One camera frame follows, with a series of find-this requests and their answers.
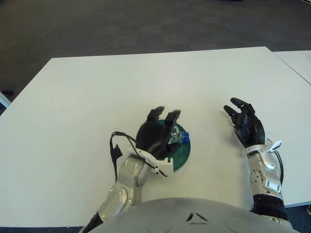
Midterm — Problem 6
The white right wrist connector box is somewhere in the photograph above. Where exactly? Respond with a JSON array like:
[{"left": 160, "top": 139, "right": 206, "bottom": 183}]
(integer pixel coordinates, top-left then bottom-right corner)
[{"left": 267, "top": 140, "right": 282, "bottom": 152}]

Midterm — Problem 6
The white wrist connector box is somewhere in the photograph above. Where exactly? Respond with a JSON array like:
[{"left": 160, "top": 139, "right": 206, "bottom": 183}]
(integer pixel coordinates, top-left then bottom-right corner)
[
  {"left": 155, "top": 161, "right": 174, "bottom": 177},
  {"left": 267, "top": 140, "right": 282, "bottom": 152}
]

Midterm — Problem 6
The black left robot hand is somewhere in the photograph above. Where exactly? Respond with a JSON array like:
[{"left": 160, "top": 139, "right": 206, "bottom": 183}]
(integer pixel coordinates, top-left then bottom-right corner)
[{"left": 135, "top": 106, "right": 182, "bottom": 161}]

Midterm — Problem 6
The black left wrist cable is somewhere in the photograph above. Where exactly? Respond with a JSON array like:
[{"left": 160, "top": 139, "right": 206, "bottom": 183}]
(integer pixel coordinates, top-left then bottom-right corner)
[{"left": 109, "top": 131, "right": 139, "bottom": 180}]

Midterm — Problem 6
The grey robot torso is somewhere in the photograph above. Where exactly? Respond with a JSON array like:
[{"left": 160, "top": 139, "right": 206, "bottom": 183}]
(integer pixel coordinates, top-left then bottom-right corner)
[{"left": 80, "top": 197, "right": 294, "bottom": 233}]

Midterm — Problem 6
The clear bottle with blue cap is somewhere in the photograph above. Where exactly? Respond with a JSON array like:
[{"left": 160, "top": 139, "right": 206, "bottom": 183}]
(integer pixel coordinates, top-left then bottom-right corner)
[{"left": 170, "top": 126, "right": 190, "bottom": 145}]

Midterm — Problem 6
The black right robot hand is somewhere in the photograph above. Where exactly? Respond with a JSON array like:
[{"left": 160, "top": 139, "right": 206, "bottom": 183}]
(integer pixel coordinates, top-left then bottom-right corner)
[{"left": 223, "top": 97, "right": 266, "bottom": 148}]

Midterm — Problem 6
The white furniture edge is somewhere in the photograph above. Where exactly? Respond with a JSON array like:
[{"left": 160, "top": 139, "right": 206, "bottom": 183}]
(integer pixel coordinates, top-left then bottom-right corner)
[{"left": 0, "top": 91, "right": 12, "bottom": 107}]

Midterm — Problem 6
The green round plate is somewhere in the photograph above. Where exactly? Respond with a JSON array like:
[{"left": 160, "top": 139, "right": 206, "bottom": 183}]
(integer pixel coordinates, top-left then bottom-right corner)
[{"left": 155, "top": 120, "right": 192, "bottom": 172}]

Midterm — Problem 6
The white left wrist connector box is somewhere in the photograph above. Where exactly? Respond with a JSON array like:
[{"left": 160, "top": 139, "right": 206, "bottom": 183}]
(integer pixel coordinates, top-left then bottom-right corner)
[{"left": 155, "top": 161, "right": 174, "bottom": 177}]

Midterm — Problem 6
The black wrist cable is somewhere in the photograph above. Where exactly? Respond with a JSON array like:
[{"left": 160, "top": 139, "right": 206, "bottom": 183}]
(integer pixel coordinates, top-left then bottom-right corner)
[
  {"left": 109, "top": 131, "right": 139, "bottom": 180},
  {"left": 274, "top": 150, "right": 284, "bottom": 187}
]

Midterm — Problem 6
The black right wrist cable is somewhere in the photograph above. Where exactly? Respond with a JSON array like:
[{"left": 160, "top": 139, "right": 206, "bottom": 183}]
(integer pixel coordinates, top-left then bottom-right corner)
[{"left": 274, "top": 150, "right": 284, "bottom": 187}]

